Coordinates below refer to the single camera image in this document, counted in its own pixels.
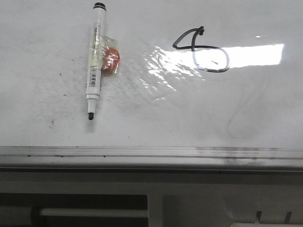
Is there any white base housing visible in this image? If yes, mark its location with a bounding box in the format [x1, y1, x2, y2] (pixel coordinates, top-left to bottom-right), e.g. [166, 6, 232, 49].
[0, 171, 303, 227]

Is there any white whiteboard marker black tip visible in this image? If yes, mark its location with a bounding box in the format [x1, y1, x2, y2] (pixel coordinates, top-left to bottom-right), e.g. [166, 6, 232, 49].
[86, 2, 107, 121]

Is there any white horizontal bar below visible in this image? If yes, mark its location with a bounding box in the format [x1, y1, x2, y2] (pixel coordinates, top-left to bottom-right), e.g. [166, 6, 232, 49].
[39, 208, 149, 218]

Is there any aluminium whiteboard frame rail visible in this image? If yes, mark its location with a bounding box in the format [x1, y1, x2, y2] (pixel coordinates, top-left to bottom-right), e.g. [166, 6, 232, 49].
[0, 146, 303, 172]

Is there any orange disc taped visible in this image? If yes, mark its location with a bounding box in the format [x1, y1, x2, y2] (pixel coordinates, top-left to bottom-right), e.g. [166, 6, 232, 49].
[101, 36, 121, 77]

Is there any white glossy whiteboard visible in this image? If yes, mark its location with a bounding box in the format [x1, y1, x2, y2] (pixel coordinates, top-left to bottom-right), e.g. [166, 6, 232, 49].
[0, 0, 303, 148]

